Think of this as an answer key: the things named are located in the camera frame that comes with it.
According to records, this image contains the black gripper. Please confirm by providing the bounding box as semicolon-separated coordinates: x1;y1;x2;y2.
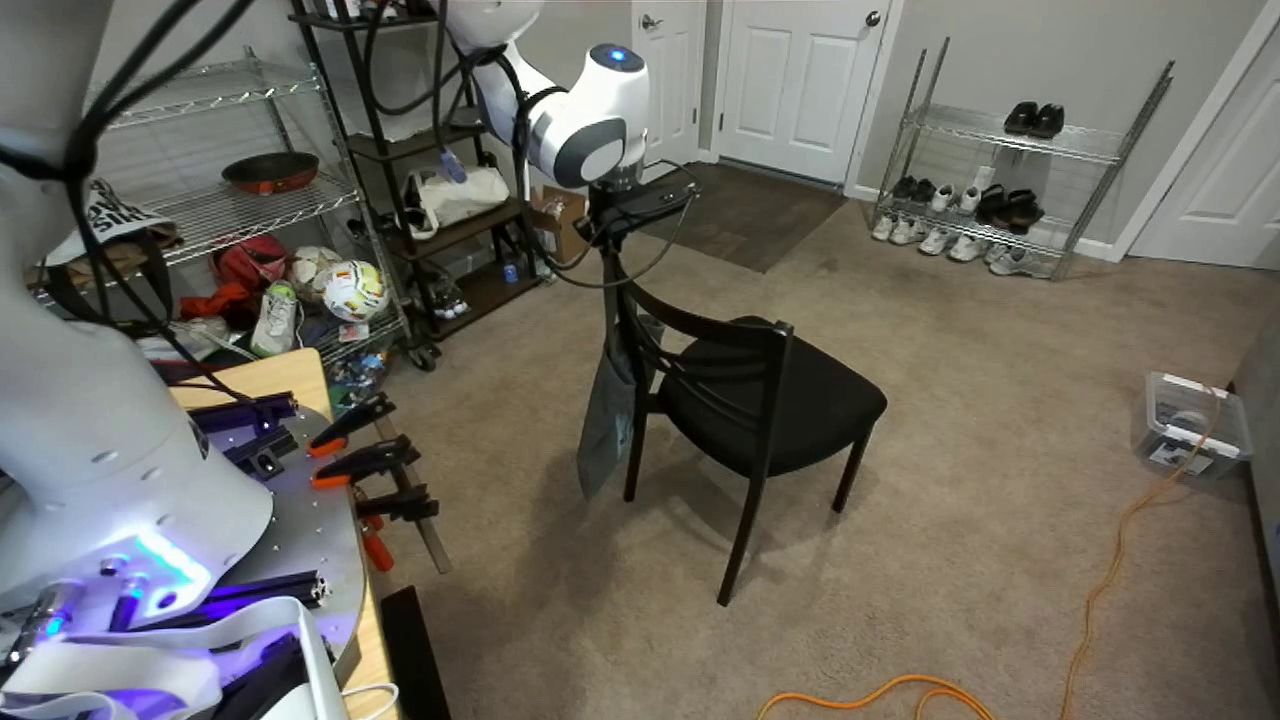
582;177;697;247

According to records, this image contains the grey fabric bag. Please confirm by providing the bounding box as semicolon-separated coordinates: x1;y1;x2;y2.
574;311;635;498

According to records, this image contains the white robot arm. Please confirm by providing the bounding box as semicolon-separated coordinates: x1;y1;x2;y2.
0;0;348;720

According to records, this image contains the black wooden chair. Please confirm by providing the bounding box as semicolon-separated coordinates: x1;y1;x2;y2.
605;247;889;603

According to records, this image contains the red bag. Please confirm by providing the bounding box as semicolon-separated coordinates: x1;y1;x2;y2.
180;233;292;322

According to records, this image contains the cardboard box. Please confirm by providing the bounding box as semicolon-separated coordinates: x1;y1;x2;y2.
533;190;587;266

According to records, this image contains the dark door mat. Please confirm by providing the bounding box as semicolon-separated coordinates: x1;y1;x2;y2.
647;164;842;273

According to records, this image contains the black metal shelf rack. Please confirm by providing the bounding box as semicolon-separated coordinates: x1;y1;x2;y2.
292;0;559;370

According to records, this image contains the white panel door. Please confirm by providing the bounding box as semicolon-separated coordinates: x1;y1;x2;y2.
716;0;890;184

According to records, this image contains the soccer ball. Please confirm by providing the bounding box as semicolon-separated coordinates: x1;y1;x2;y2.
318;260;389;323

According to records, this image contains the red round pan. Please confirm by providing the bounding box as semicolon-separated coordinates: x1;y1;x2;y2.
225;151;318;195

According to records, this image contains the black bar clamp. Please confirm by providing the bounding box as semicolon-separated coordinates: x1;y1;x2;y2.
309;393;453;578

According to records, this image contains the black shoes top shelf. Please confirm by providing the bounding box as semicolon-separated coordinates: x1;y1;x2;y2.
1004;100;1062;142

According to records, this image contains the white closet door right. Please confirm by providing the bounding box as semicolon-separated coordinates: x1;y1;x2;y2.
1131;0;1280;273

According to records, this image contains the chrome wire shoe rack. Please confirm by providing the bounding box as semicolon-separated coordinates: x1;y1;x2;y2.
867;46;1173;282

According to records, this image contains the chrome wire shelf left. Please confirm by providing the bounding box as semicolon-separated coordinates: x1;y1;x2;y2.
19;57;399;363

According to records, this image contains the orange extension cable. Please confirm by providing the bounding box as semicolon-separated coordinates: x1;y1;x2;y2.
755;476;1203;720

